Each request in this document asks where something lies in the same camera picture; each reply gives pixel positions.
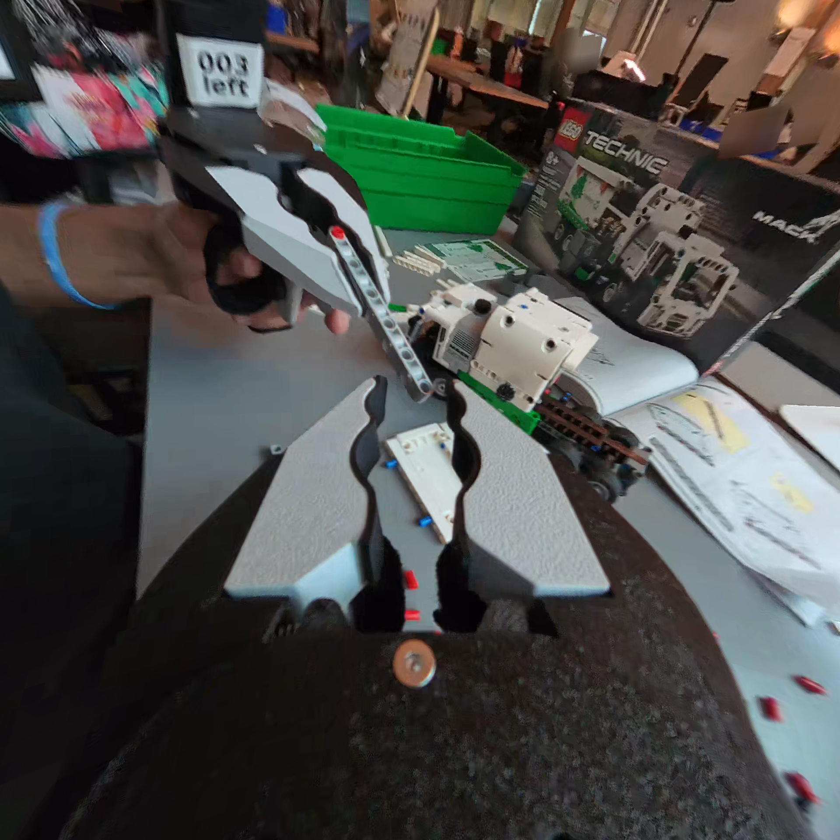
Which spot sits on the person's dark clothing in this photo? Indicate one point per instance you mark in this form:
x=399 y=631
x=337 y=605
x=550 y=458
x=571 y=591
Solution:
x=59 y=525

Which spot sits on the wooden clipboard stand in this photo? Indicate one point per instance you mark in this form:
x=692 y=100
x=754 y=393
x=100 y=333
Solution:
x=410 y=59

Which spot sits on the blue wristband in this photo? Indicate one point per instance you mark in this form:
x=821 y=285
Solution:
x=47 y=243

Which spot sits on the clear plastic bag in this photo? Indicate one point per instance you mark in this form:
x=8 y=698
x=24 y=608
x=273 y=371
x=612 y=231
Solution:
x=292 y=108

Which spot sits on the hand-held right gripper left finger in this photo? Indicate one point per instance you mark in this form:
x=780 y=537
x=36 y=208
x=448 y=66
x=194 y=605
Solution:
x=308 y=512

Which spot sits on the white lego axle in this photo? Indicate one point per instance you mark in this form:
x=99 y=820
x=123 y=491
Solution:
x=382 y=241

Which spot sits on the person's left hand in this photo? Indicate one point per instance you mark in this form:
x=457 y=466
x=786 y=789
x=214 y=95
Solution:
x=138 y=249

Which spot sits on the wooden work table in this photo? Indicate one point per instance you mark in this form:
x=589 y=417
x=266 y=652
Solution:
x=485 y=82

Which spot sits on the white lego connector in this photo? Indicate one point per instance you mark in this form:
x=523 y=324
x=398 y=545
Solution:
x=420 y=261

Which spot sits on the red-pinned grey lego beam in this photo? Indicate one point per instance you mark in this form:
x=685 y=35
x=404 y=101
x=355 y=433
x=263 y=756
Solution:
x=394 y=328

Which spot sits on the person's left forearm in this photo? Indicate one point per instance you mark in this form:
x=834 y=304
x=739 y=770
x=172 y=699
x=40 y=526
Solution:
x=19 y=243

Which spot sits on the white lego panel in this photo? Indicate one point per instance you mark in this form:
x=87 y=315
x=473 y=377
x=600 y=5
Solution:
x=426 y=466

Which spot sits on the dark lego set box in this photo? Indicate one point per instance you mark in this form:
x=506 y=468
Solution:
x=722 y=197

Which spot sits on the black picture frame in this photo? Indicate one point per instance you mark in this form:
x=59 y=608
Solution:
x=16 y=92

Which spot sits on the green plastic bin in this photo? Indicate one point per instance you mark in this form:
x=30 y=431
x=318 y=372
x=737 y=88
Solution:
x=426 y=184

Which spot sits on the green white sticker sheet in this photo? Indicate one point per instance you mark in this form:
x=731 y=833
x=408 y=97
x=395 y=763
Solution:
x=476 y=259

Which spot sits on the open instruction booklet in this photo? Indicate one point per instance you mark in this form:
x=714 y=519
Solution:
x=722 y=472

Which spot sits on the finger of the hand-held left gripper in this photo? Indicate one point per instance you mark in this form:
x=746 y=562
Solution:
x=358 y=229
x=289 y=249

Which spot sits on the colourful printed cloth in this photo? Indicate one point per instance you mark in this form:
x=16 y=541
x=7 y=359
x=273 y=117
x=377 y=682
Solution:
x=98 y=111

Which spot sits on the pile of small lego pins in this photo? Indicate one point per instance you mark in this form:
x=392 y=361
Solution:
x=810 y=684

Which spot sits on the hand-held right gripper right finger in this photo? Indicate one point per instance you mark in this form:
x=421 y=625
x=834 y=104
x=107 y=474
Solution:
x=525 y=512

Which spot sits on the white lego truck model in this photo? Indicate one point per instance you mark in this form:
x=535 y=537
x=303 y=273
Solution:
x=512 y=334

